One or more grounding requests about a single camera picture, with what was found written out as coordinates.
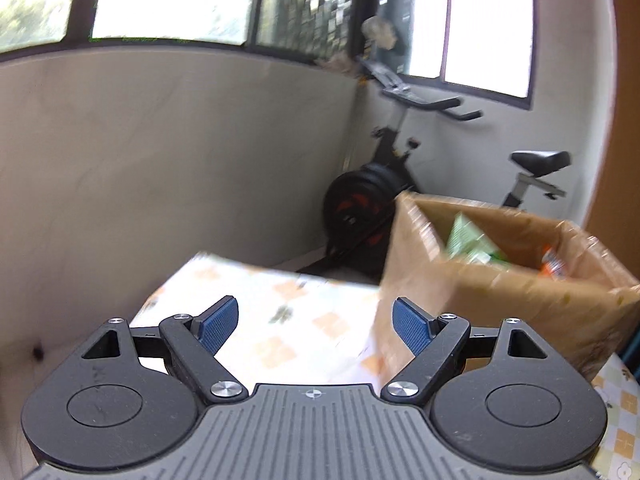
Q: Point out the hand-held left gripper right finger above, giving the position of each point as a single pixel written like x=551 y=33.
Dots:
x=412 y=325

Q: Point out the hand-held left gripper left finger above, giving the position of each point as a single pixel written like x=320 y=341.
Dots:
x=217 y=322

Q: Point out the taped cardboard box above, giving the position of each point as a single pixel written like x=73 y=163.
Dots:
x=500 y=300

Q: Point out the green snack packet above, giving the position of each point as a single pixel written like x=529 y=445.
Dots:
x=470 y=242

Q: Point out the orange snack packet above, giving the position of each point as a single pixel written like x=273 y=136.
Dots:
x=554 y=265

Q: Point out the floral checked tablecloth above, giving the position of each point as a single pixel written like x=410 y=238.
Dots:
x=300 y=320

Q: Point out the black exercise bike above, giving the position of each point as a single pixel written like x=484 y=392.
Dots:
x=370 y=200

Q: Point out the crumpled cloth on sill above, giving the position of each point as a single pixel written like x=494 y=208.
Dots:
x=340 y=65

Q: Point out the mop with pale head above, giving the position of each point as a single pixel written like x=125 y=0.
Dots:
x=380 y=30

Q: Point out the perforated metal screen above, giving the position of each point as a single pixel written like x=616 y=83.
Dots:
x=310 y=5

